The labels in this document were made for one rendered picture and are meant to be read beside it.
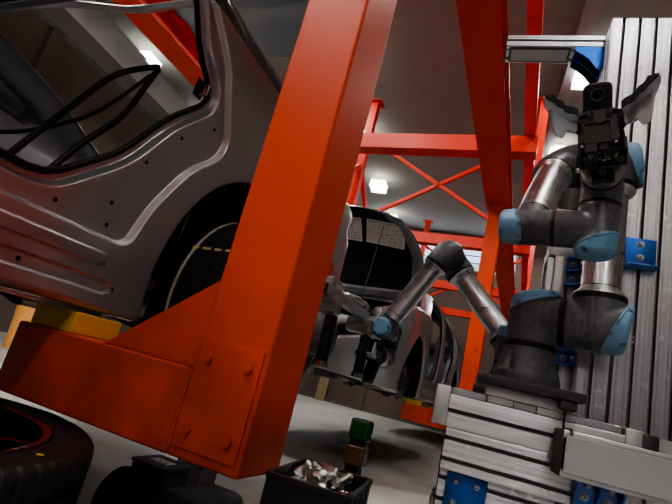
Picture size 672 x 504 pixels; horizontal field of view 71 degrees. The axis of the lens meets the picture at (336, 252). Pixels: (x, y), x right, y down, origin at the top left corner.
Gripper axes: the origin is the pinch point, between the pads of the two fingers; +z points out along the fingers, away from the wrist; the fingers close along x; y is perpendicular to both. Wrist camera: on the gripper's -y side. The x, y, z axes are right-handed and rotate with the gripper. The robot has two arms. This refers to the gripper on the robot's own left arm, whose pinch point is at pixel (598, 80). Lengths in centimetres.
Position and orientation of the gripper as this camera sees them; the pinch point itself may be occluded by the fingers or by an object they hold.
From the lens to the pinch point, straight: 84.7
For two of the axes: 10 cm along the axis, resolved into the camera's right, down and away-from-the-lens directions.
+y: -1.2, 9.4, -3.3
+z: -4.7, -3.4, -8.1
